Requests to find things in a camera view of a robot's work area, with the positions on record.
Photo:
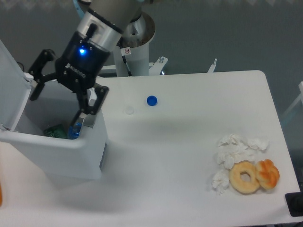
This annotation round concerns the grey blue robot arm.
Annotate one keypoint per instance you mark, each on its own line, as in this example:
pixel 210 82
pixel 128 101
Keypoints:
pixel 99 31

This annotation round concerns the orange glazed bun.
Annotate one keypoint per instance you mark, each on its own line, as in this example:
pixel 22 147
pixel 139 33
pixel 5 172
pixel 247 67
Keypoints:
pixel 267 174

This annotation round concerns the plain ring donut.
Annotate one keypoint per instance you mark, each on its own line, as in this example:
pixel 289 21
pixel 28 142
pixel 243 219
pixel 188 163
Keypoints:
pixel 242 177

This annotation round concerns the crumpled white tissue right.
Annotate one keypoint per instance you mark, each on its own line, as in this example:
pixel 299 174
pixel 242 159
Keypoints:
pixel 259 143

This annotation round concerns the black device at edge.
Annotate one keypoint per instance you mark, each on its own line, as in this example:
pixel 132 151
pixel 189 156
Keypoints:
pixel 294 202

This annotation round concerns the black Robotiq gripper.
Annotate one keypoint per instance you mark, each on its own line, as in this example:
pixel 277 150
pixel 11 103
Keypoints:
pixel 80 63

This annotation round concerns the crumpled white tissue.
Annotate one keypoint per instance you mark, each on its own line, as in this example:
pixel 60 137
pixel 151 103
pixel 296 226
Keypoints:
pixel 233 149
pixel 220 181
pixel 259 143

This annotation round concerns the white trash can lid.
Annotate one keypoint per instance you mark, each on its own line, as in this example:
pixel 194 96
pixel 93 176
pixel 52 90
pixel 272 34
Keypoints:
pixel 15 90

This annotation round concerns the white bottle cap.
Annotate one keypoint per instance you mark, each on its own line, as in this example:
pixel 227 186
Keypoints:
pixel 129 110

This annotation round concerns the white trash can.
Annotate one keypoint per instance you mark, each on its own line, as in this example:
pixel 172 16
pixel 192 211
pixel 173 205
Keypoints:
pixel 81 157

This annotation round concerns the crumpled white tissue upper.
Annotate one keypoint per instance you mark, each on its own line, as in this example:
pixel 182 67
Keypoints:
pixel 233 149

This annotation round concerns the crumpled white tissue lower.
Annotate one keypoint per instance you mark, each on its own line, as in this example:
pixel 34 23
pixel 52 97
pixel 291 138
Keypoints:
pixel 220 181

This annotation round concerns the blue bottle in bin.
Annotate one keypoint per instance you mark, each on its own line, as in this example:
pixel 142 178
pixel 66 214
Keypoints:
pixel 74 131

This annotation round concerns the blue bottle cap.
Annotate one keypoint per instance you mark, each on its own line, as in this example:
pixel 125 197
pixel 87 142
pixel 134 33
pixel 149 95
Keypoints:
pixel 151 100

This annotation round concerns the orange object at left edge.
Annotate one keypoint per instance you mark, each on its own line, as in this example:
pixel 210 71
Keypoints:
pixel 1 195

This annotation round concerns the clear crushed plastic bottle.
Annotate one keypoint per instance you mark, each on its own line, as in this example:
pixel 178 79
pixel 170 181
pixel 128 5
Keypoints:
pixel 56 131

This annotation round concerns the white frame at right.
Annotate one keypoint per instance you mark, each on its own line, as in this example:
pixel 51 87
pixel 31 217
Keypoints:
pixel 293 108

